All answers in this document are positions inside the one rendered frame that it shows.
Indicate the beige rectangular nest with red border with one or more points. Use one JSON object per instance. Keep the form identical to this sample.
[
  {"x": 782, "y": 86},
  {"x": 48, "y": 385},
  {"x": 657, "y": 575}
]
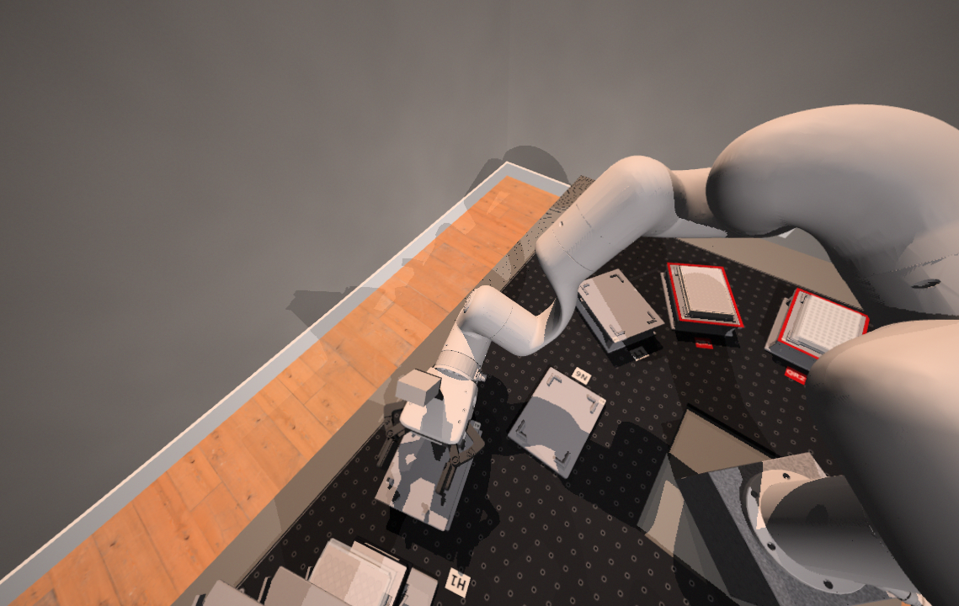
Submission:
[{"x": 780, "y": 342}]

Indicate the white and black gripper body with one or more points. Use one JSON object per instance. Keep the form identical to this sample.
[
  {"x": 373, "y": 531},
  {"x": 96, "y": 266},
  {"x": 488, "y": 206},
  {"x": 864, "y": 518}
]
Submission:
[{"x": 444, "y": 420}]

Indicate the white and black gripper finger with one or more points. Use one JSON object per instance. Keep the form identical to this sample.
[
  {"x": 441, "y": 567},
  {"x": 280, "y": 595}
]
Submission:
[
  {"x": 393, "y": 433},
  {"x": 457, "y": 459}
]

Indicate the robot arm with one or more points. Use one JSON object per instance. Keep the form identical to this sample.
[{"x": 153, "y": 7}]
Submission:
[{"x": 878, "y": 187}]

